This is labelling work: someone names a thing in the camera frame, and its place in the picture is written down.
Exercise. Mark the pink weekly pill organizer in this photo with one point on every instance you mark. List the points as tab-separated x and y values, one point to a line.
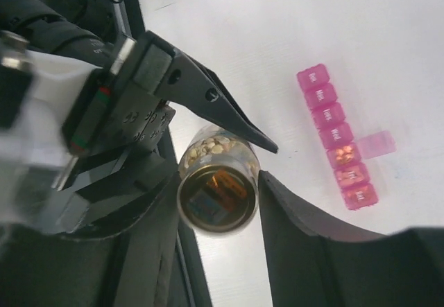
345	153

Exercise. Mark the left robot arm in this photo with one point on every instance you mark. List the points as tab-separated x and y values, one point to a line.
86	30

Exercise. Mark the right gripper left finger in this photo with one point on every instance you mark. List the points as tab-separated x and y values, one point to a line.
39	270

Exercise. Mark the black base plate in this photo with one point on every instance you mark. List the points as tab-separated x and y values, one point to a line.
156	262

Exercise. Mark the clear pill bottle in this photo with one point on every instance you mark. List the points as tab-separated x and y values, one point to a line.
218	193

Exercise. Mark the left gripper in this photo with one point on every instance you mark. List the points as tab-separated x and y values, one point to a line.
110	114

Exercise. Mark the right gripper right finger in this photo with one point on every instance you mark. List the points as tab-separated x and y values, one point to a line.
315	259

